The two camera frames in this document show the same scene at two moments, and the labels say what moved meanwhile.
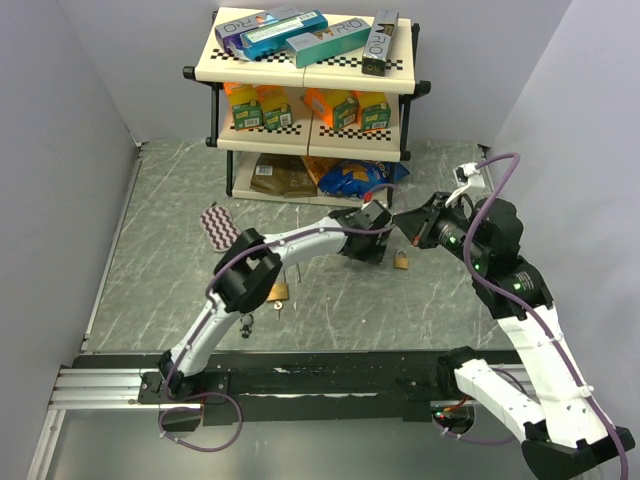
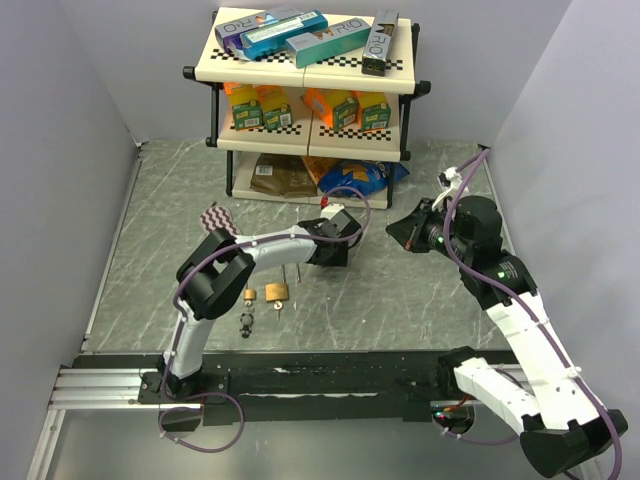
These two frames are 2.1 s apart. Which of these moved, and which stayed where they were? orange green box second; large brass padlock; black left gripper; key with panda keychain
Moved: black left gripper
Stayed: orange green box second; key with panda keychain; large brass padlock
